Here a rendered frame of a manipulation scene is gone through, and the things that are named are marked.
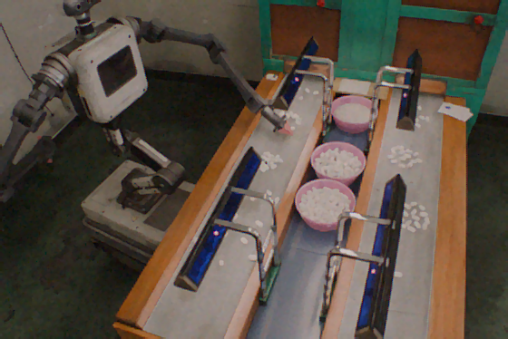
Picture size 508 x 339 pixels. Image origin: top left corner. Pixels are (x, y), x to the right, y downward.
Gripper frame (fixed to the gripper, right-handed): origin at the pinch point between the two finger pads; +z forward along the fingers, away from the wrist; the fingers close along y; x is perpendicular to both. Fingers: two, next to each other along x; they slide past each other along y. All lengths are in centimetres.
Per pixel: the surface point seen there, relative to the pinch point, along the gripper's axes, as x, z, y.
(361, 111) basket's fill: -18.9, 26.1, 33.0
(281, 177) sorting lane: -0.7, 4.5, -30.6
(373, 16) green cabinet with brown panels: -52, -5, 61
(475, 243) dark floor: -17, 137, 17
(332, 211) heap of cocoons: -19, 26, -45
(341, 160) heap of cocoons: -16.8, 23.9, -11.0
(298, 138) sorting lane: -1.0, 4.5, -0.1
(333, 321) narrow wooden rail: -28, 33, -98
